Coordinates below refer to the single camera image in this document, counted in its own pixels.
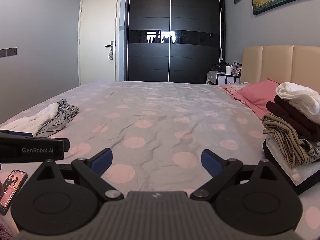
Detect dark red folded garment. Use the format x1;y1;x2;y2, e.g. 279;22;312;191
266;95;320;142

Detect beige padded headboard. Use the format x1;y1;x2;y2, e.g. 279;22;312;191
240;46;320;92

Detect grey pink-dotted bed sheet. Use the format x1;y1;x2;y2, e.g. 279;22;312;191
8;82;319;239

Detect wall switch panel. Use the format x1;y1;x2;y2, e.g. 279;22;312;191
0;48;17;57

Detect picture frame on nightstand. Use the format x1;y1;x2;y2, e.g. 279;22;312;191
231;64;241;76

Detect white cup on nightstand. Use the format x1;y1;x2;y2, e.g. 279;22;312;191
225;66;232;75

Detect black door handle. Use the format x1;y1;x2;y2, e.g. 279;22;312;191
105;41;114;60

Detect black sliding wardrobe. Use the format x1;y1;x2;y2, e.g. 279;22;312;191
125;0;225;84

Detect white garment at bed edge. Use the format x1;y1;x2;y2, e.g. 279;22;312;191
1;102;59;136

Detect smartphone with lit screen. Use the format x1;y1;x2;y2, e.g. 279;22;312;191
1;170;28;216

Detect light pink patterned pillow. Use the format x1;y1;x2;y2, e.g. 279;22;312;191
218;82;249;98

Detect white bedside table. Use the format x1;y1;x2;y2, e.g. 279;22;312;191
207;70;240;85

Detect white door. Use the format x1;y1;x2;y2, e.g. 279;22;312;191
78;0;120;85

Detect striped beige folded garment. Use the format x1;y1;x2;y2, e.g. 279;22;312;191
261;114;319;168

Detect white garment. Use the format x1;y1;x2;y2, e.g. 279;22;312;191
1;102;59;136
276;82;320;124

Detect grey striped garment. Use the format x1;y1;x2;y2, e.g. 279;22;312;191
36;99;79;138

